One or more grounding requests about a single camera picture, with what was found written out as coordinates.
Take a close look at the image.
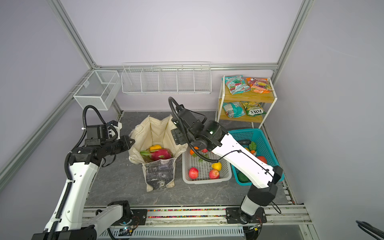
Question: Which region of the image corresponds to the pink dragon fruit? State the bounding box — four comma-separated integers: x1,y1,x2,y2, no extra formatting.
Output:
140,149,173,162

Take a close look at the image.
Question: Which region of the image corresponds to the cream canvas grocery bag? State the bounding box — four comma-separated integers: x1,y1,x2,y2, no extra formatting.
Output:
129,116,188,192

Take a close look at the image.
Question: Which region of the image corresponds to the yellow orange mango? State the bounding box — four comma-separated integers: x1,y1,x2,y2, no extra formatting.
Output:
149,145,162,152

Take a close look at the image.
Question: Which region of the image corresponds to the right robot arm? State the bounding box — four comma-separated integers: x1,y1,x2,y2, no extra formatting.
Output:
168,97,283,225

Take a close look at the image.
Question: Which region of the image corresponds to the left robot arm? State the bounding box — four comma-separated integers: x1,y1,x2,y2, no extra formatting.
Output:
32,105,135,240

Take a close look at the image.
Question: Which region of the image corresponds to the teal snack bag lower shelf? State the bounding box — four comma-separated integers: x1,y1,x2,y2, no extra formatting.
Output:
223,102,246,119

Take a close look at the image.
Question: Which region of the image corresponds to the teal snack bag shelf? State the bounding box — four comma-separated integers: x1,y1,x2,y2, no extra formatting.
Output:
223,102,246,119
224,75,251,95

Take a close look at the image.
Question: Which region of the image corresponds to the teal snack bag top shelf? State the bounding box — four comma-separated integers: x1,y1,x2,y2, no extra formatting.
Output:
224,75,251,95

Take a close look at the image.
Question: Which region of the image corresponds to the green Foxs snack bag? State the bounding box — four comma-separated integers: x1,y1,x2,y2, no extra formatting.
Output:
242,101,266,117

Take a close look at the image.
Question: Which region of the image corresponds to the orange snack bag top shelf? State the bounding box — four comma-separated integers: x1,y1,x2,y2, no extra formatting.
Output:
246,78,273,94

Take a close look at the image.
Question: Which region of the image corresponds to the small orange persimmon with leaves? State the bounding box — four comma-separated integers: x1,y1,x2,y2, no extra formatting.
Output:
190,147,199,157

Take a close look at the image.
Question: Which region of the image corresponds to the white plastic fruit basket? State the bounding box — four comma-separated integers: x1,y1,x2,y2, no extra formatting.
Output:
182,143,232,185

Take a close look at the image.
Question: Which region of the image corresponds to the red apple front left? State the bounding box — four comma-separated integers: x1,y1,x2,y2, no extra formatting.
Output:
189,168,199,180

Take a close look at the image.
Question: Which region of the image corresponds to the red apple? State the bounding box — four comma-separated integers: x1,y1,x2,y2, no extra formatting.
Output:
189,168,199,180
209,169,220,180

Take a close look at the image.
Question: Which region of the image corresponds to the yellow lemon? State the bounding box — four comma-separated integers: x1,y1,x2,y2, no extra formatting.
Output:
212,162,222,171

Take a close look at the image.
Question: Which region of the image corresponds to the red apple front right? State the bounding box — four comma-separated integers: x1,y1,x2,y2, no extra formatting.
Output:
209,169,220,180

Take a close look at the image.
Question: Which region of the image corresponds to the small white mesh basket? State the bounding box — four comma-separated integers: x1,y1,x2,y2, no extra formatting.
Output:
74,70,122,111

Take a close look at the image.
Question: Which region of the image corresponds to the wooden two-tier shelf rack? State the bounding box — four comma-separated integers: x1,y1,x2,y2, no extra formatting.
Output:
216,76,278,129

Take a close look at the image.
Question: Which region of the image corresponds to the teal plastic vegetable basket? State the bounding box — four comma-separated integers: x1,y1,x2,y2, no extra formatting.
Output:
229,129,280,167

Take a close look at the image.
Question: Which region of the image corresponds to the green avocado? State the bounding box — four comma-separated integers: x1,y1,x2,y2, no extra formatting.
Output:
237,172,250,183

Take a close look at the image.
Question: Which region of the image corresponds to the red tomato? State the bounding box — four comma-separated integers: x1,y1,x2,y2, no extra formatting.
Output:
257,156,268,164

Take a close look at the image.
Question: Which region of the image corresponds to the long white wire basket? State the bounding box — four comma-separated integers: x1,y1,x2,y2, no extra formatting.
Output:
121,62,212,95

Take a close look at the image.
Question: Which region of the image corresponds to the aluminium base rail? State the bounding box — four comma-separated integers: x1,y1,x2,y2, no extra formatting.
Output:
58,203,314,240

